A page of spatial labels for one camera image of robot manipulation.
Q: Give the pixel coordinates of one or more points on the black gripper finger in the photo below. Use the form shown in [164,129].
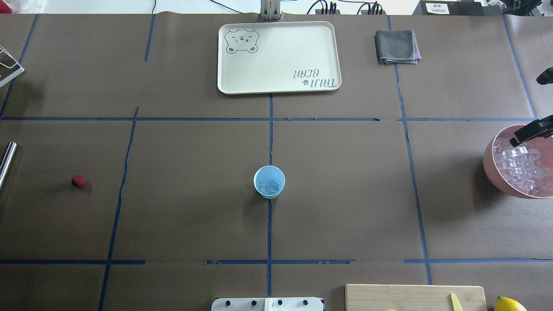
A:
[546,77]
[537,128]

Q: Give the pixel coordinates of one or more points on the cream bear tray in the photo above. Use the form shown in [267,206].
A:
[277,57]

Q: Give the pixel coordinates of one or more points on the wire cup rack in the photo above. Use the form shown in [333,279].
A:
[10,68]

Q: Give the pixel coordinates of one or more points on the yellow lemon upper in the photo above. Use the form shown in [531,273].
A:
[507,304]

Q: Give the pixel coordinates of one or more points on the yellow plastic knife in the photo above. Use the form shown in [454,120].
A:
[455,303]

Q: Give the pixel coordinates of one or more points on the clear ice cubes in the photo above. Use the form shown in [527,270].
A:
[523,166]

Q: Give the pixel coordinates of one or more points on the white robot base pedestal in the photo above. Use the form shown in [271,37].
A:
[269,304]

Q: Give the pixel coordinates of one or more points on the wooden cutting board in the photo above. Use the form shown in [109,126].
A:
[360,297]

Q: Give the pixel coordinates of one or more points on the red strawberry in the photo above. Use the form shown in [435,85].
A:
[78,181]

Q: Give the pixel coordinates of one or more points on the grey folded cloth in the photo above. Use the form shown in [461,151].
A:
[397,46]

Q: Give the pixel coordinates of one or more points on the steel muddler black tip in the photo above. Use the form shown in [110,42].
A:
[6,163]

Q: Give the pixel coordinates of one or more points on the light blue plastic cup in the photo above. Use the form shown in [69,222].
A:
[269,181]

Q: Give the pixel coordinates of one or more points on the pink bowl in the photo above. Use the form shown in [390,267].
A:
[498,180]

